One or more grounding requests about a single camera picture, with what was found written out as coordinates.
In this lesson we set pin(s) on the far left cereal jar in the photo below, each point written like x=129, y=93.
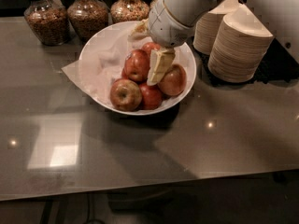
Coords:
x=48, y=21

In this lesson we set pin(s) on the white ceramic bowl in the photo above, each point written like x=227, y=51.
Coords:
x=102, y=41

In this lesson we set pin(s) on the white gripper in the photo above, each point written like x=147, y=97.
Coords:
x=164, y=27

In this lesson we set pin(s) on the red apple with sticker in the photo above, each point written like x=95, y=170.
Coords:
x=137, y=65

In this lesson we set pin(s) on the front stack paper bowls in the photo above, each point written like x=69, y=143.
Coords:
x=240, y=44

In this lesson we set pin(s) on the back stack paper bowls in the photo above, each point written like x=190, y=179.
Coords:
x=208, y=26

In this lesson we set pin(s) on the right red-yellow apple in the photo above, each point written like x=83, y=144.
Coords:
x=174, y=81

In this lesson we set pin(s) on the back red apple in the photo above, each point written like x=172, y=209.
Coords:
x=149, y=47

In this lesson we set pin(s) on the front middle red apple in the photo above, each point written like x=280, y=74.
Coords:
x=151, y=97

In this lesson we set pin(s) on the front left yellow-red apple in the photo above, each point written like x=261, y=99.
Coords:
x=125, y=95

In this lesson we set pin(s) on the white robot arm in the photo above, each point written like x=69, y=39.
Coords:
x=280, y=17

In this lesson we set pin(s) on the white paper liner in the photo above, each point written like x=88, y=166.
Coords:
x=99, y=69

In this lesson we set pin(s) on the stack paper bowls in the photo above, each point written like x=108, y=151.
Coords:
x=208, y=26
x=240, y=44

